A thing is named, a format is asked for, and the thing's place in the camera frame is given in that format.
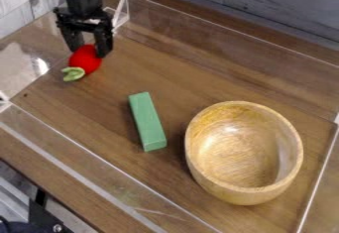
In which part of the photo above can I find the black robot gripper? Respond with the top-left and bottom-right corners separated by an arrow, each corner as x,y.
53,7 -> 112,58

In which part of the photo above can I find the red plush strawberry toy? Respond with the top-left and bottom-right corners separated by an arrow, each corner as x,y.
63,45 -> 101,82

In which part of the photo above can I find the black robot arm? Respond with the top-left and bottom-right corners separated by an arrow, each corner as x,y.
53,0 -> 113,58

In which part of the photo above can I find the green rectangular block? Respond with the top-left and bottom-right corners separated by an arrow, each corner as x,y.
128,92 -> 167,152

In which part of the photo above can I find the light wooden bowl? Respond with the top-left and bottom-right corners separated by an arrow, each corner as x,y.
184,101 -> 304,205

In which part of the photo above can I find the clear acrylic corner bracket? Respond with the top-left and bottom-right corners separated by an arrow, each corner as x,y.
103,0 -> 129,33

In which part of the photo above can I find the clear acrylic tray wall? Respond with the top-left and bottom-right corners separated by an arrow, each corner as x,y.
0,0 -> 339,233

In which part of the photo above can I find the black clamp mount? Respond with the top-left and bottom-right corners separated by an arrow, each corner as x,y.
0,190 -> 77,233

